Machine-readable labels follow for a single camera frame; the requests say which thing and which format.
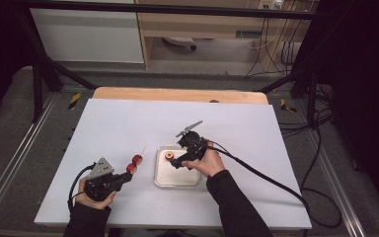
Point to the person's right hand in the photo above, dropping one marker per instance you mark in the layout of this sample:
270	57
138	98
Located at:
209	164

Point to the square metal tray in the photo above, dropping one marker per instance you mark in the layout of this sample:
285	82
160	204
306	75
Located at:
177	177

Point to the thin wooden skewer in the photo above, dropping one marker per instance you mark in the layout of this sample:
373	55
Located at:
143	150

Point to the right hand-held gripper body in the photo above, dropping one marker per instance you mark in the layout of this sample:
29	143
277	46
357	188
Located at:
192	144

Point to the white power strip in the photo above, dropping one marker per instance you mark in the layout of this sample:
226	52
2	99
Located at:
270	4

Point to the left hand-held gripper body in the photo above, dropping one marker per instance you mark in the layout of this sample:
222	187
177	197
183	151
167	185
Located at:
103	184

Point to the person's left hand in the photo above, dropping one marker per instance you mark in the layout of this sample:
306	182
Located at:
95	201

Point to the aluminium floor rail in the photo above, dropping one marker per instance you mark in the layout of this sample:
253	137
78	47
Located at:
16	154
335	184

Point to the white board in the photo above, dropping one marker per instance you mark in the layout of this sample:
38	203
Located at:
128	125

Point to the white cabinet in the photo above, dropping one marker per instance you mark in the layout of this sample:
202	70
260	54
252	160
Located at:
89	36

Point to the white chair base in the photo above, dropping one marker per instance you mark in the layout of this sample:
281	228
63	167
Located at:
180	41

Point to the wooden table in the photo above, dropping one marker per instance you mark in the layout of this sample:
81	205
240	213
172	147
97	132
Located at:
177	94

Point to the light wooden desk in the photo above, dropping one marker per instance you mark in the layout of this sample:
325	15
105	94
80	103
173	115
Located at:
204	28

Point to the yellow black floor tape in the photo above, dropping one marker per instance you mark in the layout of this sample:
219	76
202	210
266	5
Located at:
287	106
74	100

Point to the black metal frame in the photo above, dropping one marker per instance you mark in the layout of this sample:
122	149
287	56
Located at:
177	9

